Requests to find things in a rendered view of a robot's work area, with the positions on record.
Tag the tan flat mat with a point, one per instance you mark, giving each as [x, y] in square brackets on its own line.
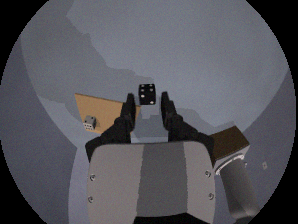
[104, 110]

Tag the black die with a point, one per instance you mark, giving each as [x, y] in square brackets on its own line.
[147, 94]

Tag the white die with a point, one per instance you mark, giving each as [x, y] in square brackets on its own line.
[90, 122]

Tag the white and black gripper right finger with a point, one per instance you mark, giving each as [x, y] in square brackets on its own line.
[178, 130]

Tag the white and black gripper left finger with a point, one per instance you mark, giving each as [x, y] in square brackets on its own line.
[120, 131]

